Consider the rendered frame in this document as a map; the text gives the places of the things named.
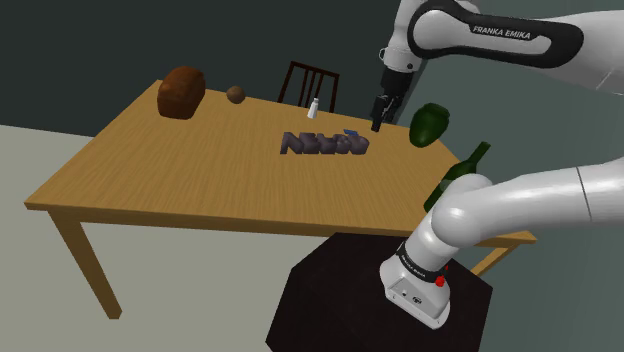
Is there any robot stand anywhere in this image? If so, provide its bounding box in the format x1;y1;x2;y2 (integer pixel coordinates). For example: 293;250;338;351
264;231;494;352

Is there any grey purple lumpy object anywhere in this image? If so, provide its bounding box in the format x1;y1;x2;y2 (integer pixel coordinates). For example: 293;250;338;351
280;128;371;156

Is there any dark green vase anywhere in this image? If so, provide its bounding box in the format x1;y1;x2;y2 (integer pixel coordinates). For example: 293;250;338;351
408;102;451;148

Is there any dark green wine bottle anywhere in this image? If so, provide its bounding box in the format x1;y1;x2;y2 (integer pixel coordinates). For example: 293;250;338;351
422;141;492;214

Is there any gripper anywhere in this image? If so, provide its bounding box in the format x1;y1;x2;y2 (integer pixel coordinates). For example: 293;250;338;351
370;67;415;133

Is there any brown bread loaf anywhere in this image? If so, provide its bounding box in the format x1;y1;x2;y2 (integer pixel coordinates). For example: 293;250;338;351
156;66;207;121

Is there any wooden table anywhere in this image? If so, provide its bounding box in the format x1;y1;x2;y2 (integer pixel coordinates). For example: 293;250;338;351
24;79;538;321

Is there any dark wooden chair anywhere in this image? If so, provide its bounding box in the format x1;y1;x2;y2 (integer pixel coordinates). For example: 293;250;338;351
277;60;341;114

